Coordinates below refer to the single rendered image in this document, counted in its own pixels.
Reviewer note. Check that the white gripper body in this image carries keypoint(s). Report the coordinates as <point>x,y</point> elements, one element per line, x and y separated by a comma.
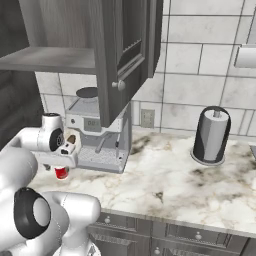
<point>56,159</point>

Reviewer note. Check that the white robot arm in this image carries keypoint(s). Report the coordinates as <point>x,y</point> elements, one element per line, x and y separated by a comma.
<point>20,173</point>

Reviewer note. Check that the grey base cabinet door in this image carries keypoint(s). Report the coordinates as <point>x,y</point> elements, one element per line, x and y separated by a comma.
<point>120,245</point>

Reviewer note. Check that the round silver cabinet knob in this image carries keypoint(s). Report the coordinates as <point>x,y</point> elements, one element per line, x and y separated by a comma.
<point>156,251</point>

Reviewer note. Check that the red can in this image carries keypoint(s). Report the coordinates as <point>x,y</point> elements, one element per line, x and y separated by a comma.
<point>61,173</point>

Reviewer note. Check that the silver coffee machine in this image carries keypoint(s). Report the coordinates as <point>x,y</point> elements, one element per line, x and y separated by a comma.
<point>100,146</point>

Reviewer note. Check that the round silver drawer knob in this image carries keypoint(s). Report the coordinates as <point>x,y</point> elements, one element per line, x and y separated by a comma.
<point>107,220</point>
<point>198,236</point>

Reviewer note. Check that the grey drawer front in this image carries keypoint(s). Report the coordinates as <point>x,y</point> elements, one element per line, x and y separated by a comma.
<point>216,235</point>
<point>126,222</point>

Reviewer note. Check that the round grey door knob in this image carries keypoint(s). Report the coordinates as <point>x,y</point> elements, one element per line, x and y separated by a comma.
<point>119,85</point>

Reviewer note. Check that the black paper towel holder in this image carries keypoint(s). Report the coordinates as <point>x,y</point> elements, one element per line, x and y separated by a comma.
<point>210,136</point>

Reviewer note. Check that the silver range hood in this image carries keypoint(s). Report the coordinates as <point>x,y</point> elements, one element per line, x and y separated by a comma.
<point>246,56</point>

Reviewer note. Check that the grey wall outlet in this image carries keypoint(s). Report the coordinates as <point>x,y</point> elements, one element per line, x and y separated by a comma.
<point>147,118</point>

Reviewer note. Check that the grey wooden wall cabinet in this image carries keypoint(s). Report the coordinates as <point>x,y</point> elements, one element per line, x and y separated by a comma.
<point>56,36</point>

